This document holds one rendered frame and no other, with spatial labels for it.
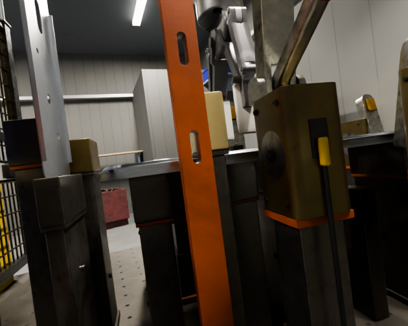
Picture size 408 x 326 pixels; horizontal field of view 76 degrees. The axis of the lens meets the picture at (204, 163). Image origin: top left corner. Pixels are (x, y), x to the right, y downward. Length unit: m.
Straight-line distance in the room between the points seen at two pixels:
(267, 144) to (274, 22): 0.12
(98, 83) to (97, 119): 0.78
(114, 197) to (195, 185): 4.57
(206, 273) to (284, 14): 0.26
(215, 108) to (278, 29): 0.10
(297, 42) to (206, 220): 0.18
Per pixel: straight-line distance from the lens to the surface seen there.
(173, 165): 0.29
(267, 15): 0.30
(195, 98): 0.25
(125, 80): 6.32
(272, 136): 0.25
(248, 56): 0.37
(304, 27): 0.26
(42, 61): 0.45
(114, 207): 4.82
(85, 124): 6.06
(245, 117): 0.37
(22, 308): 0.83
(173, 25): 0.27
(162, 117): 4.64
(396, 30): 3.06
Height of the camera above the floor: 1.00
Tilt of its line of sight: 1 degrees down
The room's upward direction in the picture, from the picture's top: 7 degrees counter-clockwise
